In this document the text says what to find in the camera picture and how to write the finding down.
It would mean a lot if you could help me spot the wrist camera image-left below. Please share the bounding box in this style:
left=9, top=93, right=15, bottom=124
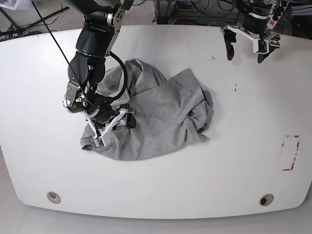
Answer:
left=93, top=136, right=111, bottom=147

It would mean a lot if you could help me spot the grey T-shirt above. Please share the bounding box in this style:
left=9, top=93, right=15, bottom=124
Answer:
left=80, top=58, right=213, bottom=161

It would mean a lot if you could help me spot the aluminium frame base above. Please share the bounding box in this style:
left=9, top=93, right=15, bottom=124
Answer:
left=152, top=0, right=208, bottom=26

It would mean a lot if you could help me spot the white power strip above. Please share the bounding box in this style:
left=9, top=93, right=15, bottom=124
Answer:
left=267, top=0, right=289, bottom=30

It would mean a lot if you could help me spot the table cable grommet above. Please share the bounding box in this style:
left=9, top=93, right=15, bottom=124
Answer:
left=259, top=194, right=274, bottom=206
left=47, top=192, right=61, bottom=204

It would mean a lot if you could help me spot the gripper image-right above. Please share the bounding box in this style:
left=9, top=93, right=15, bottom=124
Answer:
left=221, top=25, right=280, bottom=63

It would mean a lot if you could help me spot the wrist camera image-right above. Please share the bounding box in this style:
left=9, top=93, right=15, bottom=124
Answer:
left=253, top=39, right=269, bottom=54

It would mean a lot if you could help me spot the right table cable grommet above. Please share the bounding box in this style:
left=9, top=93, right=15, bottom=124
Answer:
left=259, top=194, right=274, bottom=206

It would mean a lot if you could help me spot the red tape rectangle marking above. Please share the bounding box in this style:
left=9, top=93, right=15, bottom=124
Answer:
left=278, top=135, right=300, bottom=172

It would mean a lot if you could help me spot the black tripod stand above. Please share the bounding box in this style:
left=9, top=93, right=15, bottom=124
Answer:
left=0, top=5, right=70, bottom=41

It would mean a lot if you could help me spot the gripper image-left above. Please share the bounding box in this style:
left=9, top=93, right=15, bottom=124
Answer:
left=86, top=103, right=137, bottom=141

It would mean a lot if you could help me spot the left table cable grommet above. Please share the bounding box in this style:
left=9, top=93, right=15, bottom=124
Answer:
left=47, top=192, right=61, bottom=204

